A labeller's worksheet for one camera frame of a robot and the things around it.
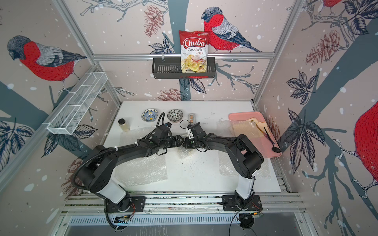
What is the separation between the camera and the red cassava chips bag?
85 centimetres

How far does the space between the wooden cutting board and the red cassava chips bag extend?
0.46 m

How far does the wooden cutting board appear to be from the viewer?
102 centimetres
